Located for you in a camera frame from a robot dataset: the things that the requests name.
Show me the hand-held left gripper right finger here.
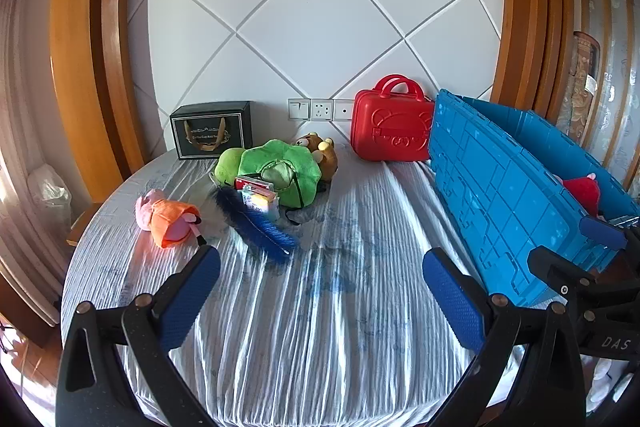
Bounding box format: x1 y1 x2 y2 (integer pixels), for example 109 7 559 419
421 248 586 427

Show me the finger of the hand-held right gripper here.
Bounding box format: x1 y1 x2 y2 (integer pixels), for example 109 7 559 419
579 214 640 258
527 245 640 308

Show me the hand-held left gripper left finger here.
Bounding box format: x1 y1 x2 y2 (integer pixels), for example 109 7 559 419
55 244 222 427

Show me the pink pig plush orange dress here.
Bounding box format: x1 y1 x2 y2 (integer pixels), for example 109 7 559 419
135 188 205 249

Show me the colourful tissue pack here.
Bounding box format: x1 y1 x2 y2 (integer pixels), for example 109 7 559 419
241 186 279 220

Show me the blue plastic crate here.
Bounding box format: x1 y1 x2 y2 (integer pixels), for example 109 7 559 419
427 89 640 308

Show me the red and green medicine box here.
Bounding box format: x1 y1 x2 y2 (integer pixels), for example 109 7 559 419
234 175 268 195

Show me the green frog plush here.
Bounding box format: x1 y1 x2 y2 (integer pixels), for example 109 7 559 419
215 148 251 188

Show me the desktop with striped cloth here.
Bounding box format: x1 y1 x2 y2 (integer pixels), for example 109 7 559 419
60 142 591 427

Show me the pink pig plush red dress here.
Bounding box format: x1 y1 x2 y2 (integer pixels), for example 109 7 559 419
562 173 603 215

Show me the blue feather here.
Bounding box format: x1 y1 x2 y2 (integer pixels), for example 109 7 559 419
215 188 300 264

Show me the rolled patterned rug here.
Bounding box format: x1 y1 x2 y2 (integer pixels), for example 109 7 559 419
557 31 601 142

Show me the black gift box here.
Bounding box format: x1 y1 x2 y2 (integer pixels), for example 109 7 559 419
170 101 252 160

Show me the clear plastic bag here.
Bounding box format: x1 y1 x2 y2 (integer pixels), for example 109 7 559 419
27 163 73 228

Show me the green scalloped plush hat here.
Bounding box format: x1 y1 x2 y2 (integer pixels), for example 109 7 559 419
237 139 323 208

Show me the patterned glass wooden partition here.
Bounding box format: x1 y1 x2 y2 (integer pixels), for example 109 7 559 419
572 0 640 198

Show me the red toy suitcase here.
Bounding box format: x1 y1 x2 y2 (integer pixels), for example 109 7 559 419
350 74 436 162

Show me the brown bear plush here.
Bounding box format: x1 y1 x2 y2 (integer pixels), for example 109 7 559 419
295 133 339 182

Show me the sheer curtain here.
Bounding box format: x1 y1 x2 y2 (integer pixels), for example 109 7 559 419
0 0 71 323

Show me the white wall socket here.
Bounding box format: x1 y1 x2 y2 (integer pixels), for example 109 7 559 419
310 98 335 121
333 99 357 122

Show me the wooden wall frame post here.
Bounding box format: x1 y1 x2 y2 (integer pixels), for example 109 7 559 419
490 0 576 122
49 0 166 202

